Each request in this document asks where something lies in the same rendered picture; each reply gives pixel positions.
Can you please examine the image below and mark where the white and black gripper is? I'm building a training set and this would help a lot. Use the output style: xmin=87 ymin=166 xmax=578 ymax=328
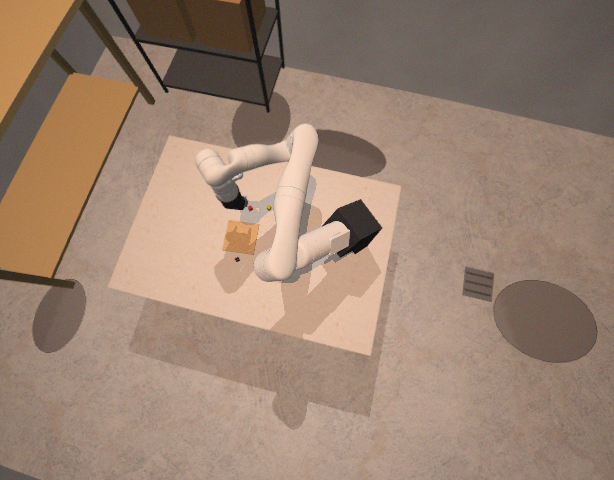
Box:
xmin=214 ymin=173 xmax=248 ymax=210

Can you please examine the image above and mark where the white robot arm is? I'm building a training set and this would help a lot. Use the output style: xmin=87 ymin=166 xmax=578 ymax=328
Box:
xmin=195 ymin=124 xmax=350 ymax=282

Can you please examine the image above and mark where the orange square mat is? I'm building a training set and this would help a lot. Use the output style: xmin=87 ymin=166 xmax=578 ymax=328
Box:
xmin=222 ymin=220 xmax=260 ymax=255

